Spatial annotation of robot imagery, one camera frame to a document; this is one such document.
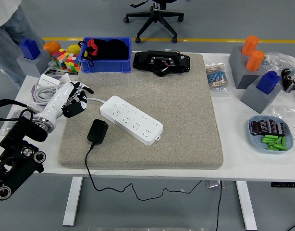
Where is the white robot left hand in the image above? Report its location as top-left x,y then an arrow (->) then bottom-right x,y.
33,81 -> 95,121

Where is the black plug adapter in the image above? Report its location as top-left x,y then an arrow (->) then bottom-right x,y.
86,118 -> 109,145

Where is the thin black plug cord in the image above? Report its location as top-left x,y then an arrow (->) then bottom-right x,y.
84,141 -> 202,201

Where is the white power strip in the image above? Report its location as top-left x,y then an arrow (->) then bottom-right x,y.
100,95 -> 163,146

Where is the white flat box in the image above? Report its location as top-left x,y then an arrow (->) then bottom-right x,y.
37,73 -> 61,87

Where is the purple plate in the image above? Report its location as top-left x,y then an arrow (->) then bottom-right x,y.
31,74 -> 66,106

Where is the colourful puzzle cube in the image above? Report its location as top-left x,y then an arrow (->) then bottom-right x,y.
64,53 -> 81,73
50,48 -> 69,70

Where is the yellow ball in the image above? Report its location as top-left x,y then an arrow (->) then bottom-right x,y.
67,44 -> 81,55

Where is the orange round object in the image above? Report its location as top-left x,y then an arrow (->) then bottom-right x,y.
43,41 -> 61,56

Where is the blue plastic bin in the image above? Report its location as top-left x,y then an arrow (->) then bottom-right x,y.
79,37 -> 132,74

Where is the blue plastic block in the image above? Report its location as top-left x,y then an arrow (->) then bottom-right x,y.
18,38 -> 41,60
255,70 -> 281,94

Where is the black pouch with red trim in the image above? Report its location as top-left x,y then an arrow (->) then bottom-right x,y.
77,38 -> 129,67

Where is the black mechanical device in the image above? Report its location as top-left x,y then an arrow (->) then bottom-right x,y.
133,50 -> 191,77

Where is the white table leg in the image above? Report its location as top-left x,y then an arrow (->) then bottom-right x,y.
62,177 -> 83,227
235,180 -> 258,231

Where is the grey-brown mat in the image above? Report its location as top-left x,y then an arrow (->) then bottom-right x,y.
57,52 -> 224,170

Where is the black office chair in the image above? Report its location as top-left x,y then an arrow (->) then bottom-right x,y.
123,0 -> 184,44

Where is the clear bag of resistors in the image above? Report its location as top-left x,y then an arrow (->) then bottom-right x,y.
204,63 -> 232,93

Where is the large grey block holder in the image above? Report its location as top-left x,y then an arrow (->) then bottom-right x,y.
228,45 -> 266,90

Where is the dark brown capacitor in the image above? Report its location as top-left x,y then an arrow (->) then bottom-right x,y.
258,119 -> 270,135
249,121 -> 260,136
276,122 -> 287,137
267,119 -> 278,134

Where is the orange plastic cylinder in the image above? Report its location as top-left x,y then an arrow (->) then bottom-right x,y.
241,35 -> 259,56
245,50 -> 265,72

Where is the light blue plate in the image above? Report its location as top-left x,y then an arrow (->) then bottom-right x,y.
247,115 -> 294,154

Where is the clear bag of small parts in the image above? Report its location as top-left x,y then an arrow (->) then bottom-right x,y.
261,51 -> 295,80

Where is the clear plastic bag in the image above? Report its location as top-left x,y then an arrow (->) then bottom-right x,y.
271,105 -> 295,140

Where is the black table control panel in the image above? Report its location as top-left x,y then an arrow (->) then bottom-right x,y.
270,182 -> 295,188

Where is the coiled white power cable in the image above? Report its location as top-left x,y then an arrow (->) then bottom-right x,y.
33,84 -> 106,106

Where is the metal bracket under table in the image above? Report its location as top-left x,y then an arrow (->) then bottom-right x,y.
205,180 -> 225,189

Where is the hanging black cable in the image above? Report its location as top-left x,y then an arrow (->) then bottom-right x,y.
216,180 -> 222,231

